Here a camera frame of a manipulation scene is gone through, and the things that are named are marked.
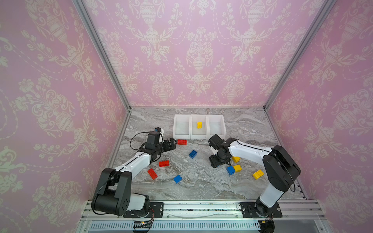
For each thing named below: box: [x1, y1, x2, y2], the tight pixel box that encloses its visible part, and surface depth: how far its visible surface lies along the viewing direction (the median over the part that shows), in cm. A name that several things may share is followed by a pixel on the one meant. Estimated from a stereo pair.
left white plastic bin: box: [173, 114, 191, 140], surface depth 108 cm
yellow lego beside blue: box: [233, 164, 243, 173], surface depth 88 cm
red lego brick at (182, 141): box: [177, 139, 188, 146], surface depth 102 cm
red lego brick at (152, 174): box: [147, 167, 158, 181], surface depth 88 cm
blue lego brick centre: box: [188, 149, 198, 159], surface depth 96 cm
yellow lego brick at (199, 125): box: [196, 121, 203, 129], surface depth 108 cm
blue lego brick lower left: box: [173, 174, 183, 184], surface depth 87 cm
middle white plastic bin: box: [190, 114, 208, 140], surface depth 107 cm
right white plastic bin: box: [206, 114, 227, 141], surface depth 108 cm
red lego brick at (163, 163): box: [158, 160, 170, 167], surface depth 91 cm
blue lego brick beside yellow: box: [226, 165, 236, 175], surface depth 89 cm
